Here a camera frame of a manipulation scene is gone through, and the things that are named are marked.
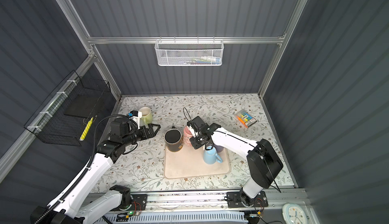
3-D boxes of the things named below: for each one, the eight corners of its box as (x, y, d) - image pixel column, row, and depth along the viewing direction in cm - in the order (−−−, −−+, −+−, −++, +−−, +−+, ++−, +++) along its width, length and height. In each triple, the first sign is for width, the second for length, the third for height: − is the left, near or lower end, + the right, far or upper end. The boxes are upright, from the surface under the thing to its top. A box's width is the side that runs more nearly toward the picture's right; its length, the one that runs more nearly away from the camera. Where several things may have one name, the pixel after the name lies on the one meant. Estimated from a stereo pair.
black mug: (166, 151, 92) (163, 142, 83) (168, 136, 99) (165, 126, 90) (182, 151, 92) (180, 142, 83) (183, 136, 99) (182, 126, 90)
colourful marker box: (246, 129, 103) (247, 127, 101) (234, 118, 109) (234, 116, 107) (255, 121, 107) (256, 120, 105) (243, 111, 113) (244, 109, 111)
